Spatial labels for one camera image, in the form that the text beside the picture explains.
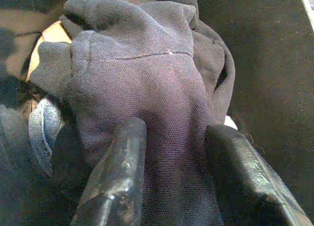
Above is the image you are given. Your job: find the dark purple-grey garment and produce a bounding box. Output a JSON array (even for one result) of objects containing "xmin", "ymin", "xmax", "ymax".
[{"xmin": 29, "ymin": 0, "xmax": 236, "ymax": 226}]

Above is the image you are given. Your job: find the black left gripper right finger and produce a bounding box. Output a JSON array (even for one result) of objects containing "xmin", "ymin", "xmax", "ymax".
[{"xmin": 205, "ymin": 124, "xmax": 314, "ymax": 226}]

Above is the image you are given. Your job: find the blue denim garment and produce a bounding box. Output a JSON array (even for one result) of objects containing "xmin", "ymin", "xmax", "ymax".
[{"xmin": 0, "ymin": 98, "xmax": 65, "ymax": 177}]

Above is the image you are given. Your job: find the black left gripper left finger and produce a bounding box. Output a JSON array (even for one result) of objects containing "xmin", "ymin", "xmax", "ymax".
[{"xmin": 70, "ymin": 117, "xmax": 147, "ymax": 226}]

